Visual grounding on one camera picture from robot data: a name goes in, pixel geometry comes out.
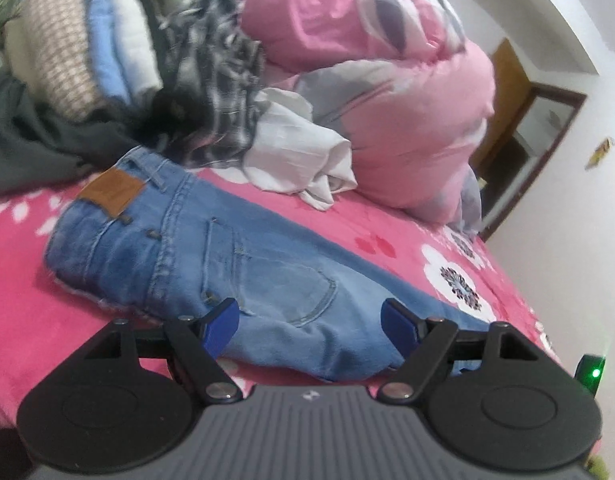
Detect beige knitted sweater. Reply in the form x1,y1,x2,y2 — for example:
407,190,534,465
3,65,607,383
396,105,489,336
20,0,106,122

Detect black white plaid shirt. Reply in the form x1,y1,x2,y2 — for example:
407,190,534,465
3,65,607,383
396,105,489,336
154,0,265,168

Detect brown wooden door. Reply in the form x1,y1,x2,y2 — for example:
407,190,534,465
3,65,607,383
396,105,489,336
470,38,532,174

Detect white crumpled garment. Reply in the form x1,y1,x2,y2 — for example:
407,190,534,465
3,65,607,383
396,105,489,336
241,86,360,213

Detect yellow wall hook ornament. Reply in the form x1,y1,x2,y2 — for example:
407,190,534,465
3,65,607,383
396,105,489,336
585,136,615,170

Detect blue denim jeans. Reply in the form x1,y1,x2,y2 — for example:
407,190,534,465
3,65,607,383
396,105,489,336
45,148,485,382

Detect pink floral bed blanket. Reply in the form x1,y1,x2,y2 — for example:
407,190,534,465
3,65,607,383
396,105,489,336
0,170,551,428

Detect light blue folded garment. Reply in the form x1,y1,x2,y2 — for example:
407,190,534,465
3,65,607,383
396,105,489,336
85,0,163,110

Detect pink grey quilt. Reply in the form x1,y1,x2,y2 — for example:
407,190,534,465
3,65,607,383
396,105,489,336
241,0,495,226

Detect dark grey garment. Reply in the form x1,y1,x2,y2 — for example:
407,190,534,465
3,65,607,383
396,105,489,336
0,70,164,197

